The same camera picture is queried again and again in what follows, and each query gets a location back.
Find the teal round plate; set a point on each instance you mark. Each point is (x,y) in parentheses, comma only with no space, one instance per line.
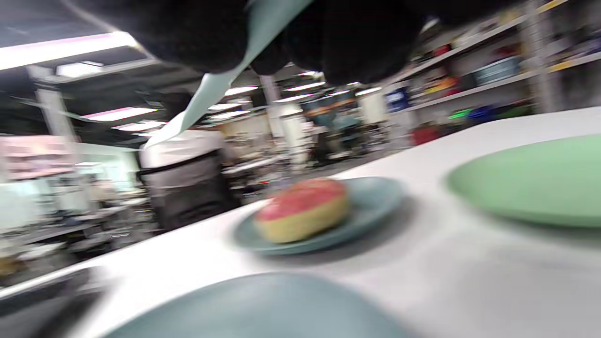
(263,310)
(375,202)

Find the light blue dessert shovel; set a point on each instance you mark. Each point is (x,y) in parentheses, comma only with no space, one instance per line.
(211,94)

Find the person's right hand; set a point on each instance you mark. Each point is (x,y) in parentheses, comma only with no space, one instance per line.
(352,37)

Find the black baking tray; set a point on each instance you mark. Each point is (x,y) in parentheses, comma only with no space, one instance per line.
(37,310)

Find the pink frosted mini donut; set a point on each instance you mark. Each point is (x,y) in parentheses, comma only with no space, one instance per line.
(300,211)

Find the green round plate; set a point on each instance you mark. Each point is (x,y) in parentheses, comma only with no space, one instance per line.
(530,183)

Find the white metal storage shelf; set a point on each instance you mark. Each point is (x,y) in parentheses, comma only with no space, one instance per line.
(474,89)

